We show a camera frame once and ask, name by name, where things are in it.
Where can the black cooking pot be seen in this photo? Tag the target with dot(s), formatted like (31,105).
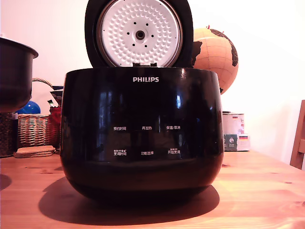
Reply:
(14,78)

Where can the black Philips rice cooker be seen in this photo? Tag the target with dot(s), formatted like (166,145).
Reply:
(143,107)

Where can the cork globe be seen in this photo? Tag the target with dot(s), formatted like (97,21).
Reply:
(214,57)

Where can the green and white carton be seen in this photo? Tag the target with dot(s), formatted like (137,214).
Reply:
(236,142)

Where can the dotted patterned paper item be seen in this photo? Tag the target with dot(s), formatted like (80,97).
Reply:
(57,95)

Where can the red knitted item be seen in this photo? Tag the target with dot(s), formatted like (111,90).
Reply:
(55,121)

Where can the woven wicker basket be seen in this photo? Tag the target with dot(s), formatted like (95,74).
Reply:
(33,130)

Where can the blue ball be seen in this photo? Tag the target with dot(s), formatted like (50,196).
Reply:
(29,107)

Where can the stack of cork coasters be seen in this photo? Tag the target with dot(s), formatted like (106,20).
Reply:
(34,152)

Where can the glass jar of coffee beans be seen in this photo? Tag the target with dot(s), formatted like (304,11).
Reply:
(7,136)

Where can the wooden chair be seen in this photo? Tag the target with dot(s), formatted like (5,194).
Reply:
(299,143)

